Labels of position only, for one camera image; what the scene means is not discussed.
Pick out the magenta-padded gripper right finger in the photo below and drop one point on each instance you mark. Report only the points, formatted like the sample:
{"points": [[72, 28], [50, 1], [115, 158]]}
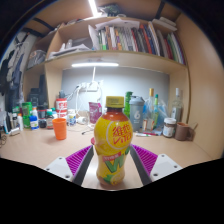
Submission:
{"points": [[148, 161]]}

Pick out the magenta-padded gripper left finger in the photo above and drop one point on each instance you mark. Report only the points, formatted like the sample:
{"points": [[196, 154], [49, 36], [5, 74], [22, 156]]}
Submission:
{"points": [[78, 160]]}

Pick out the yellow drink bottle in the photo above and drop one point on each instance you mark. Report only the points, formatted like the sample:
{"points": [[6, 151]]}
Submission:
{"points": [[113, 133]]}

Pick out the red pen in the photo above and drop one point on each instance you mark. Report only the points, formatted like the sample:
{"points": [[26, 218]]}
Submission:
{"points": [[146, 134]]}

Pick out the orange plastic cup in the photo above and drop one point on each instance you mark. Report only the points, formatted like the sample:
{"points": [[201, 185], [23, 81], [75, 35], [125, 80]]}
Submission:
{"points": [[60, 129]]}

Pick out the brown jar with white lid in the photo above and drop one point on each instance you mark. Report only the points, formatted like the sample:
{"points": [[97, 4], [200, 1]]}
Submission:
{"points": [[169, 128]]}

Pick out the white round container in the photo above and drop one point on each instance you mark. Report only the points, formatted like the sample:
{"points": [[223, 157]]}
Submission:
{"points": [[82, 120]]}

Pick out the white pill bottle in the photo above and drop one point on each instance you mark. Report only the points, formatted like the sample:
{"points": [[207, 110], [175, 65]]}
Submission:
{"points": [[71, 118]]}

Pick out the brown mug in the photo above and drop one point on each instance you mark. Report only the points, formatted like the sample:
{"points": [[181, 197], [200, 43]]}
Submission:
{"points": [[181, 131]]}

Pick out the grey shaker bottle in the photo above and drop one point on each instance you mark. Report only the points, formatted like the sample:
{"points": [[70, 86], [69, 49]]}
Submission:
{"points": [[136, 115]]}

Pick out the clear bottle with yellow cap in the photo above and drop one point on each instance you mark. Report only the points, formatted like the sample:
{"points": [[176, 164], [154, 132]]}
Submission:
{"points": [[149, 113]]}

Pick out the clear bottle with green top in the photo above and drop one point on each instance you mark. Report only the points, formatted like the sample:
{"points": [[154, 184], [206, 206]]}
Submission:
{"points": [[156, 113]]}

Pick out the dark bottle with green cap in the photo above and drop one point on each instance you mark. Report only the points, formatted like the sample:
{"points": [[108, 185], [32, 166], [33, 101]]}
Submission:
{"points": [[49, 120]]}

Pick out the magenta pouch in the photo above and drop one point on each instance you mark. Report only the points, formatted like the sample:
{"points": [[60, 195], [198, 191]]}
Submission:
{"points": [[94, 111]]}

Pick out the red and white can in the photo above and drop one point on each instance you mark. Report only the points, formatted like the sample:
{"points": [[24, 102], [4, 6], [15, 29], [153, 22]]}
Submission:
{"points": [[61, 107]]}

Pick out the clear glass bottle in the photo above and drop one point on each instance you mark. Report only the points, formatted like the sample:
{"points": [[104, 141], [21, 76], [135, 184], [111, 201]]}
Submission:
{"points": [[177, 108]]}

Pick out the green glass bottle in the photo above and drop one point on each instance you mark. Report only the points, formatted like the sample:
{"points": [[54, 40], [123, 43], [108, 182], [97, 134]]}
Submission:
{"points": [[127, 103]]}

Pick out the green plastic container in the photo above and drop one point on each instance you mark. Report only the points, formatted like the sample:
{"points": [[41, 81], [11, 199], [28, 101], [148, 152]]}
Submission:
{"points": [[26, 115]]}

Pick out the white power strip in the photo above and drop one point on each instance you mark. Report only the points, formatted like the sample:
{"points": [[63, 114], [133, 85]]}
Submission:
{"points": [[90, 86]]}

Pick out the black box appliance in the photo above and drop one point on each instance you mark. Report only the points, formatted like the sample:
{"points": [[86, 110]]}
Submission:
{"points": [[38, 95]]}

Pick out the white tube light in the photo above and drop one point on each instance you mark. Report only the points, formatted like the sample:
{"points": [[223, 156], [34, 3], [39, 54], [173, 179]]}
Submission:
{"points": [[93, 7], [95, 64]]}

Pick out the hanging dark clothes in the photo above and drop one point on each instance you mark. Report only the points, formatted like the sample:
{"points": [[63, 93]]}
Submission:
{"points": [[10, 76]]}

